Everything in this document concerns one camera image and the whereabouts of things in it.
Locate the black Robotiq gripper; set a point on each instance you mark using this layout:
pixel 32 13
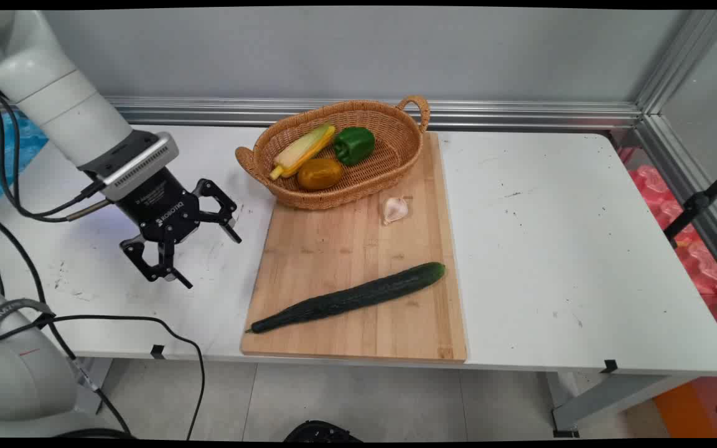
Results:
pixel 159 208

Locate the dark green cucumber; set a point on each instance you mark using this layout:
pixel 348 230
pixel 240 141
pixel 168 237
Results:
pixel 346 298

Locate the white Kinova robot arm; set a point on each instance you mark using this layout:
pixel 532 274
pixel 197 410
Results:
pixel 53 93

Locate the black tape strip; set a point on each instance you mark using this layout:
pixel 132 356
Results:
pixel 609 366
pixel 157 351

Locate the yellow corn cob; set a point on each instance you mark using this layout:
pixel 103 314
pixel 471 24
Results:
pixel 302 151

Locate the yellow-orange bell pepper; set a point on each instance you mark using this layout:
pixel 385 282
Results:
pixel 320 173

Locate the bamboo cutting board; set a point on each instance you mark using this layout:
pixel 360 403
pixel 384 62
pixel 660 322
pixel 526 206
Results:
pixel 346 246

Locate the short grey table leg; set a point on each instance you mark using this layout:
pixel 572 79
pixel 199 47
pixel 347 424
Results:
pixel 94 386

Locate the green bell pepper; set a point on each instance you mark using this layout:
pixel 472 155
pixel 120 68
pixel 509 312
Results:
pixel 353 145

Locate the blue foam mat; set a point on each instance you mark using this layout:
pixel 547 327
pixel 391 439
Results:
pixel 4 155

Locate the white garlic bulb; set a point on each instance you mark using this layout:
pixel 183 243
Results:
pixel 394 210

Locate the woven wicker basket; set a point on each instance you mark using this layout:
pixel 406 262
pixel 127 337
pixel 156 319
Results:
pixel 389 146

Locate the black round object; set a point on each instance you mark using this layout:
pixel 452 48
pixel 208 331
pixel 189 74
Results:
pixel 321 431

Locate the long grey table leg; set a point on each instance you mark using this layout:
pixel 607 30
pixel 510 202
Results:
pixel 613 398

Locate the black tripod stand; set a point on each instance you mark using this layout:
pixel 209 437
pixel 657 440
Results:
pixel 698 202

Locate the red foam mat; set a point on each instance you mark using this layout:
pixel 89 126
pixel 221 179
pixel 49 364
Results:
pixel 704 261

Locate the orange floor mat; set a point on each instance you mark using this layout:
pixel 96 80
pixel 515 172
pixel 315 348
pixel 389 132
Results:
pixel 685 410

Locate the horizontal aluminium frame rail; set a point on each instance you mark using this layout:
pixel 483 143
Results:
pixel 520 113

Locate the slanted aluminium frame rail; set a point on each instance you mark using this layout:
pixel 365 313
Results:
pixel 688 177

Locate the aluminium frame post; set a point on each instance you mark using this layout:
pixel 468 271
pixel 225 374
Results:
pixel 682 59

